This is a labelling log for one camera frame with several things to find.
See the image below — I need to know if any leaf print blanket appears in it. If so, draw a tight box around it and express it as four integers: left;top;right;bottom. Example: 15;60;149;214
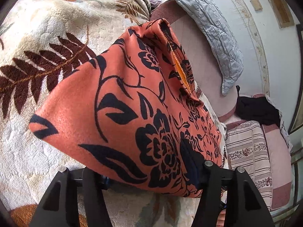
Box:
0;0;228;227

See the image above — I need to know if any orange floral shirt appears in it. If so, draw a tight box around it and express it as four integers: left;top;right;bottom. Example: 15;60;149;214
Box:
28;19;228;198

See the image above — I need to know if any black garment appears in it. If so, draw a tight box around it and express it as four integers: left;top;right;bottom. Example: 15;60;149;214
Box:
235;85;281;126

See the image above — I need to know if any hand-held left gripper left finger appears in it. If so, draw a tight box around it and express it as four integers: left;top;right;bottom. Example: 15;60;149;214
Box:
30;167;113;227

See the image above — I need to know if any striped floral cushion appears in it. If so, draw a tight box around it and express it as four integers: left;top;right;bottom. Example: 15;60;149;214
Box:
225;120;274;191

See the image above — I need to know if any grey quilted pillow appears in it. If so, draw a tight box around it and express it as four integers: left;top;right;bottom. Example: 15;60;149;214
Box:
156;0;244;96

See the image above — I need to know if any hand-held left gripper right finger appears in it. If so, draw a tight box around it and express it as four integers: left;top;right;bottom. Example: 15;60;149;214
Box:
191;160;275;227

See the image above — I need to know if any beige light switch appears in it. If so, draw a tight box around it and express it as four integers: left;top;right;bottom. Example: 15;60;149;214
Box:
250;0;263;11

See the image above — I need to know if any pink sofa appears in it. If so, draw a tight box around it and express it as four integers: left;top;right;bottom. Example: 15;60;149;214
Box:
149;0;294;212

